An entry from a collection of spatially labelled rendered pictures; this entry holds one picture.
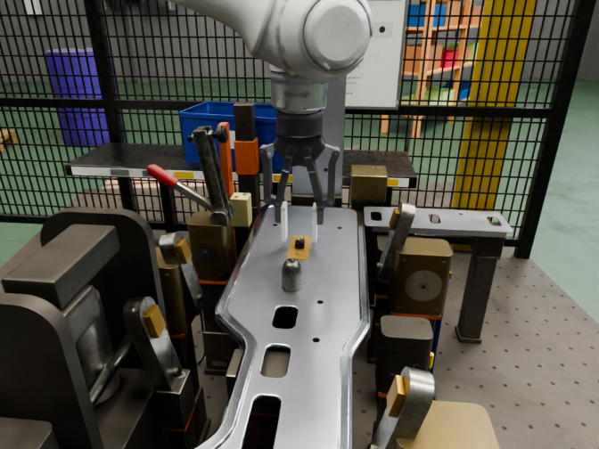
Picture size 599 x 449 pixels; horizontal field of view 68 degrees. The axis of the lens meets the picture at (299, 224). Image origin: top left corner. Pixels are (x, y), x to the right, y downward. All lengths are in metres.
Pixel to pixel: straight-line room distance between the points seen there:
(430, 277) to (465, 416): 0.31
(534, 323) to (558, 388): 0.21
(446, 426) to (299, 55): 0.38
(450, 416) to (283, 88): 0.48
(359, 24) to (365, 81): 0.78
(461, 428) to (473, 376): 0.58
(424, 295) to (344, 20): 0.46
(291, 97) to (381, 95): 0.62
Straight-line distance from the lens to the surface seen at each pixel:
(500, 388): 1.04
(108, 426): 0.59
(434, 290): 0.76
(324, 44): 0.47
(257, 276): 0.73
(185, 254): 0.65
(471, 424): 0.48
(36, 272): 0.44
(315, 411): 0.52
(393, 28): 1.25
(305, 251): 0.79
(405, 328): 0.65
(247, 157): 1.06
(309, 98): 0.68
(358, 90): 1.26
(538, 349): 1.17
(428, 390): 0.42
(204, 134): 0.75
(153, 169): 0.81
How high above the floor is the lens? 1.39
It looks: 26 degrees down
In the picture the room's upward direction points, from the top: straight up
